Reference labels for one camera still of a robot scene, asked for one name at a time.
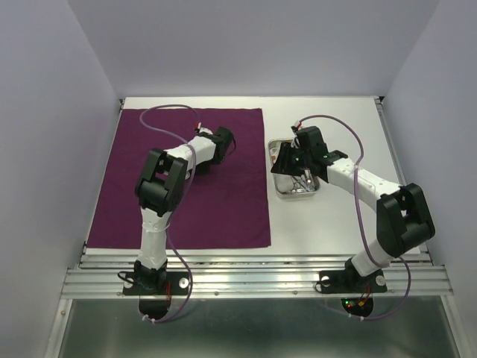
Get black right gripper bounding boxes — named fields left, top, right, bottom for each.
left=269, top=142, right=312, bottom=177

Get stainless steel tray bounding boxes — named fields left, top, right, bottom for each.
left=268, top=139, right=320, bottom=201

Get steel forceps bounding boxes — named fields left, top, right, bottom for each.
left=293, top=176, right=318, bottom=192

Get purple cloth mat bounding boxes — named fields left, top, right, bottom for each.
left=86, top=108, right=271, bottom=249

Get white gauze pad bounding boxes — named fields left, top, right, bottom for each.
left=276, top=175, right=296, bottom=195

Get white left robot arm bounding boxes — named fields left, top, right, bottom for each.
left=133, top=127, right=235, bottom=294

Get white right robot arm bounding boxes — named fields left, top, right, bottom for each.
left=271, top=125, right=435, bottom=293

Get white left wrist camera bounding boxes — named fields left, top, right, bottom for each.
left=194, top=122, right=213, bottom=136

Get aluminium right side rail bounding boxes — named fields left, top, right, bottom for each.
left=374, top=97, right=432, bottom=264

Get aluminium rail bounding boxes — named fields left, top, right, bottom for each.
left=374, top=97, right=432, bottom=264
left=60, top=254, right=453, bottom=299

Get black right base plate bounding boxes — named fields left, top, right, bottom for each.
left=314, top=266, right=388, bottom=318

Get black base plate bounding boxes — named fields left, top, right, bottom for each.
left=117, top=271, right=193, bottom=324
left=314, top=266, right=388, bottom=318

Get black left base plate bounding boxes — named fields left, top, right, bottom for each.
left=117, top=271, right=193, bottom=324

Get aluminium front rail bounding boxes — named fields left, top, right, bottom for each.
left=60, top=254, right=453, bottom=299

